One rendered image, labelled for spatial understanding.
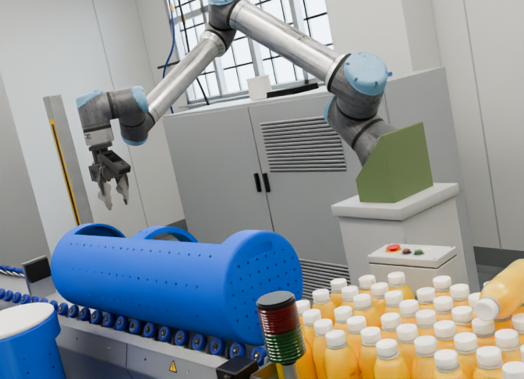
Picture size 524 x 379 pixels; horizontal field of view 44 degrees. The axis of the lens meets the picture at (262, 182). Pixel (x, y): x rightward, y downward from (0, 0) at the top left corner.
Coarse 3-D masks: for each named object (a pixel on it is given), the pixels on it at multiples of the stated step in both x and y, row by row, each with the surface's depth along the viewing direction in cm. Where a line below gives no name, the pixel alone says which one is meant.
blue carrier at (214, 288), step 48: (96, 240) 199; (144, 240) 182; (192, 240) 195; (240, 240) 156; (96, 288) 192; (144, 288) 173; (192, 288) 159; (240, 288) 154; (288, 288) 166; (240, 336) 154
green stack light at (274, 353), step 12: (300, 324) 104; (264, 336) 103; (276, 336) 101; (288, 336) 101; (300, 336) 103; (276, 348) 102; (288, 348) 101; (300, 348) 102; (276, 360) 102; (288, 360) 102
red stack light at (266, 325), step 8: (264, 312) 101; (272, 312) 100; (280, 312) 100; (288, 312) 101; (296, 312) 102; (264, 320) 102; (272, 320) 101; (280, 320) 101; (288, 320) 101; (296, 320) 102; (264, 328) 102; (272, 328) 101; (280, 328) 101; (288, 328) 101
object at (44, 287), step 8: (24, 264) 250; (32, 264) 250; (40, 264) 253; (48, 264) 255; (24, 272) 251; (32, 272) 250; (40, 272) 253; (48, 272) 255; (32, 280) 250; (40, 280) 254; (48, 280) 257; (32, 288) 252; (40, 288) 254; (48, 288) 257; (32, 296) 252; (40, 296) 254
